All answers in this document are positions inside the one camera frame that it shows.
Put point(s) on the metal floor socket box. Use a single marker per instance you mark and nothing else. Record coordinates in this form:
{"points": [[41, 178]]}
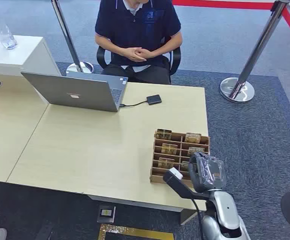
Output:
{"points": [[106, 214]]}

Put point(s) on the person's right forearm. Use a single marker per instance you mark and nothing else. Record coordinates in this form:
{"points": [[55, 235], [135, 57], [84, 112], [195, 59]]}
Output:
{"points": [[107, 43]]}

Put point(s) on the person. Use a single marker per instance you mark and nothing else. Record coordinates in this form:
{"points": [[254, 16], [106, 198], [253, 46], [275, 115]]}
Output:
{"points": [[137, 26]]}

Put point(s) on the black external drive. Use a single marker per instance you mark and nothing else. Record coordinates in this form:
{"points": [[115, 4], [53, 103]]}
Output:
{"points": [[154, 99]]}

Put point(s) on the person's left hand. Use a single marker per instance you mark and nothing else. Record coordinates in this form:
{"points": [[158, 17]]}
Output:
{"points": [[147, 53]]}

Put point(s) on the grey open laptop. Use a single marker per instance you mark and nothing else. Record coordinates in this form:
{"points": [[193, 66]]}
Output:
{"points": [[72, 92]]}

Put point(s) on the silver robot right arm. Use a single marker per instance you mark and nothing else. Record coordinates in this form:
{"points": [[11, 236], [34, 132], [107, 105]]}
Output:
{"points": [[222, 208]]}

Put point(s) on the black floor strip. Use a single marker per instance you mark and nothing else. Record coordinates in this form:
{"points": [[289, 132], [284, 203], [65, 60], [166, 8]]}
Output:
{"points": [[45, 232]]}

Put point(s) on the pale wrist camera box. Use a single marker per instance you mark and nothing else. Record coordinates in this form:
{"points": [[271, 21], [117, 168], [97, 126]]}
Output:
{"points": [[176, 174]]}

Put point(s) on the clear plastic water bottle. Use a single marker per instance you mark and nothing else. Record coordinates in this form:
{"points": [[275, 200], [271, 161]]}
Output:
{"points": [[2, 33]]}

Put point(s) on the wooden slotted card holder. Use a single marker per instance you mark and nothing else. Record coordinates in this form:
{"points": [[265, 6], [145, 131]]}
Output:
{"points": [[160, 179]]}

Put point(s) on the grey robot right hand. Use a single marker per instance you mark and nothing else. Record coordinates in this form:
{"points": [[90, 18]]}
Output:
{"points": [[207, 175]]}

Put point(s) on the chrome stanchion post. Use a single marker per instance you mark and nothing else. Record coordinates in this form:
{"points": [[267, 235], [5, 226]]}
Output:
{"points": [[67, 36], [260, 43]]}

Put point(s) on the black office chair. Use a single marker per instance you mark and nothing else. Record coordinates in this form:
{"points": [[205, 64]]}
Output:
{"points": [[176, 59]]}

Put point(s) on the person's right hand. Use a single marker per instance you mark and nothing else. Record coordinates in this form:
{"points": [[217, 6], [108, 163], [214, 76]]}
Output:
{"points": [[132, 54]]}

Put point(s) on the white cabinet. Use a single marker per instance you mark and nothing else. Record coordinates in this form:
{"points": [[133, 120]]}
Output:
{"points": [[22, 49]]}

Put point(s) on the grey desk underframe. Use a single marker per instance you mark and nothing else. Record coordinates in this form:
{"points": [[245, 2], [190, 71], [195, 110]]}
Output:
{"points": [[187, 217]]}

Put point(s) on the person's left forearm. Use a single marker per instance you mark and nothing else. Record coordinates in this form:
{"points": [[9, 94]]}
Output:
{"points": [[168, 44]]}

